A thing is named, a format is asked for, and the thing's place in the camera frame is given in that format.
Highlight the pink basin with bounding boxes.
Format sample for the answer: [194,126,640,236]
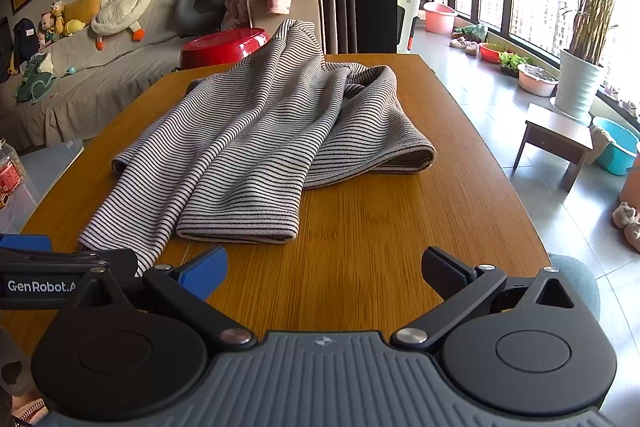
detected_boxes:
[424,2,458,34]

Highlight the green cloth on sofa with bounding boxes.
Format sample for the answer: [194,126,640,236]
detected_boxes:
[14,52,58,105]

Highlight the beige upholstered box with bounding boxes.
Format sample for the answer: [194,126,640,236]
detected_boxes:
[247,0,326,55]

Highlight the yellow plush cushion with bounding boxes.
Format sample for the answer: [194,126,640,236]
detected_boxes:
[62,0,106,28]

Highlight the white ribbed plant pot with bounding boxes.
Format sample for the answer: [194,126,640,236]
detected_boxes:
[555,49,606,118]

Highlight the small doll plush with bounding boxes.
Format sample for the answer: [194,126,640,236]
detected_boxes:
[39,1,66,42]

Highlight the beige shoes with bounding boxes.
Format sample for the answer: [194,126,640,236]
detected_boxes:
[450,36,481,55]

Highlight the clear plastic box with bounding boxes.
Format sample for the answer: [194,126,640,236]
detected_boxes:
[0,139,86,238]

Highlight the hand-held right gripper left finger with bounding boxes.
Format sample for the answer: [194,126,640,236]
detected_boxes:
[65,246,257,352]

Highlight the white goose plush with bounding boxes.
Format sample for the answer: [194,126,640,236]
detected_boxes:
[90,0,159,50]

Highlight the plastic jar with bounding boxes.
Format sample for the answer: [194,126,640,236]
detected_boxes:
[0,138,23,208]

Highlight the white fluffy slippers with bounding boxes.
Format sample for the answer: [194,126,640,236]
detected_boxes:
[612,202,640,253]

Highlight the small red basin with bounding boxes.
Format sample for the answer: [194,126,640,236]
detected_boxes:
[479,43,506,65]

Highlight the grey covered sofa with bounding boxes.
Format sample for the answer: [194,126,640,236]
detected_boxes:
[0,0,251,152]

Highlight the black bag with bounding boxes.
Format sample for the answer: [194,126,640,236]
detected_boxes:
[11,18,38,75]

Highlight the pink planter bowl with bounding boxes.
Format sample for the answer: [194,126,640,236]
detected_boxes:
[517,63,560,98]

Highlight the striped grey garment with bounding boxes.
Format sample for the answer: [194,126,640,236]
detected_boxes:
[79,19,437,275]

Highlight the grey round stool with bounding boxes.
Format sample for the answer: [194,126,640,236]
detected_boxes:
[547,254,601,323]

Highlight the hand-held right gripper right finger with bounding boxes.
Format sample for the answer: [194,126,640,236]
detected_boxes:
[390,246,581,353]

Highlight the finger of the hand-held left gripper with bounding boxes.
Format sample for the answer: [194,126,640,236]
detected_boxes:
[0,234,52,253]
[80,248,138,279]

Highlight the grey neck pillow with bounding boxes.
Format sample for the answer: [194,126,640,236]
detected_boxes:
[175,0,231,28]

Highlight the blue basin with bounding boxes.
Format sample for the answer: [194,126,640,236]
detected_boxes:
[591,117,640,176]

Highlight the terracotta pot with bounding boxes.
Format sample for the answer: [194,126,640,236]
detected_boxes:
[619,154,640,202]

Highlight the large red basin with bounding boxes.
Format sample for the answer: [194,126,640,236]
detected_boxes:
[180,28,271,70]

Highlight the small wooden stool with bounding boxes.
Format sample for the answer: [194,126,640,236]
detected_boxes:
[512,103,595,192]

